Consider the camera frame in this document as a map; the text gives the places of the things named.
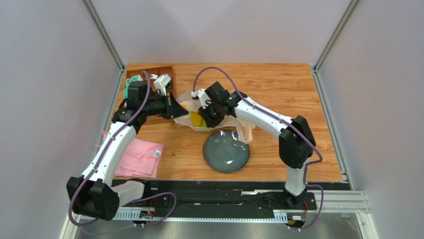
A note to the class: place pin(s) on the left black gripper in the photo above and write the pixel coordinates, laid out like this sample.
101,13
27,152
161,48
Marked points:
172,109

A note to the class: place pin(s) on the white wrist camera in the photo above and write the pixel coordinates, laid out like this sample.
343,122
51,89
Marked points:
159,85
202,96

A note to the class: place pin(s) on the yellow fake mango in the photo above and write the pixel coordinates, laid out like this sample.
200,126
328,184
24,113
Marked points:
196,119

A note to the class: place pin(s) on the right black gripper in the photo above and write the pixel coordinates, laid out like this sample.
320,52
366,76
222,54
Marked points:
209,112

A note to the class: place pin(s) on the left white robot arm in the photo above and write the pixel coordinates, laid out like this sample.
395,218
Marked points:
91,194

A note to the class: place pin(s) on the banana print plastic bag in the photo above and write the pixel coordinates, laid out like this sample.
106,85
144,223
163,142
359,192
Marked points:
243,127

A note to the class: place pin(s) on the dark green rolled sock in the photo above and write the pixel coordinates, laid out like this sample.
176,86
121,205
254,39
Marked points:
168,82

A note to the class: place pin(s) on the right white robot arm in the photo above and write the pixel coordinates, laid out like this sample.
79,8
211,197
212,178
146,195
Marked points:
296,142

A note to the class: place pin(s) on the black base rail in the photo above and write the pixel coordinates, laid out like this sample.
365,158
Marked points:
224,199

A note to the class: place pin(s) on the pink folded cloth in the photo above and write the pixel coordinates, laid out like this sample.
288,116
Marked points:
140,160

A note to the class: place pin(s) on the teal rolled sock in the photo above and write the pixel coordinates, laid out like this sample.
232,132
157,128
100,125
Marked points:
128,81

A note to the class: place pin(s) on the wooden compartment tray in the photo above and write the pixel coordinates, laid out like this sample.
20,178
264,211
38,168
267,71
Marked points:
155,79

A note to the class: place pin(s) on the dark grey round plate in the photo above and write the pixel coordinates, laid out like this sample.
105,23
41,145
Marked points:
224,152

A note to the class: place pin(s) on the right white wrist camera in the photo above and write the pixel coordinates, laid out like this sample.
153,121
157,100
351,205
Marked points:
202,96

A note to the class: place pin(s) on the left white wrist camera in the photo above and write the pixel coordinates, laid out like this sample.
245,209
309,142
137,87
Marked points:
159,85

